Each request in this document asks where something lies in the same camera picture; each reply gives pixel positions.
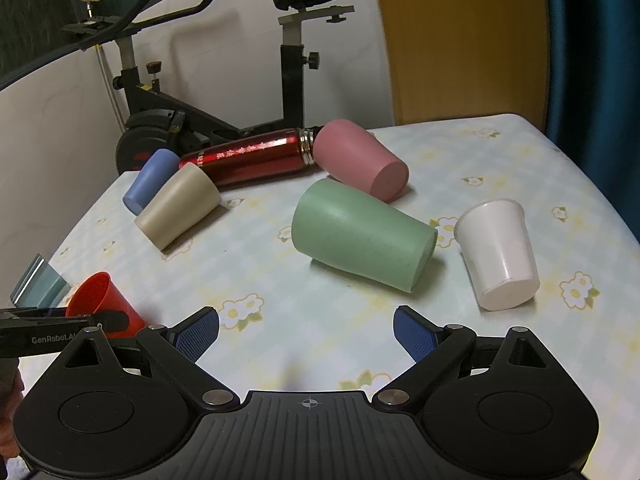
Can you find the blue curtain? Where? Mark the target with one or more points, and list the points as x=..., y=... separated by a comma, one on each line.
x=600, y=60

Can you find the teal glass panel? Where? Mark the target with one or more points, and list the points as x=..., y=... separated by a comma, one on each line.
x=37, y=282

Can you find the floral checked sheet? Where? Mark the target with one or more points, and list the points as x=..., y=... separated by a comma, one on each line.
x=500, y=160

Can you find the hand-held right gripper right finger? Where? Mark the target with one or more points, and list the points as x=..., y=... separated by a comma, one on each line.
x=415, y=334

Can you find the blue cup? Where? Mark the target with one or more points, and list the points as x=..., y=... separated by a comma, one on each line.
x=150, y=176

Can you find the person's left hand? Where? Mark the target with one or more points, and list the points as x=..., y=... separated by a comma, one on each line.
x=7, y=435

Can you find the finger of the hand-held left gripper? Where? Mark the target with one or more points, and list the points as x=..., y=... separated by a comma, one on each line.
x=114, y=321

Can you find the yellow wooden door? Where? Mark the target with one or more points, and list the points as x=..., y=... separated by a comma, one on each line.
x=460, y=35

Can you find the black exercise bike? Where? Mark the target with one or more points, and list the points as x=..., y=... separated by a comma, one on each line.
x=292, y=72

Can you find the white cup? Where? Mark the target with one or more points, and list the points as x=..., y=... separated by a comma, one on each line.
x=500, y=255

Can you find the pink cup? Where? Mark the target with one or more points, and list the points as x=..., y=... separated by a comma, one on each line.
x=352, y=155

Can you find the red plastic cup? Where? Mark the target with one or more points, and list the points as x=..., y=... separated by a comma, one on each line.
x=100, y=292

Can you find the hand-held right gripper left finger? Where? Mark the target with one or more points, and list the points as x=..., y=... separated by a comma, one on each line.
x=199, y=334

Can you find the red thermos bottle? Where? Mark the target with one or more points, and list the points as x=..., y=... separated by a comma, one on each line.
x=250, y=157

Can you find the green cup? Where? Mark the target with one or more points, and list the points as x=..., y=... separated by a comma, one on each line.
x=350, y=230

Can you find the beige cup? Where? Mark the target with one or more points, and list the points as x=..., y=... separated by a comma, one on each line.
x=175, y=210

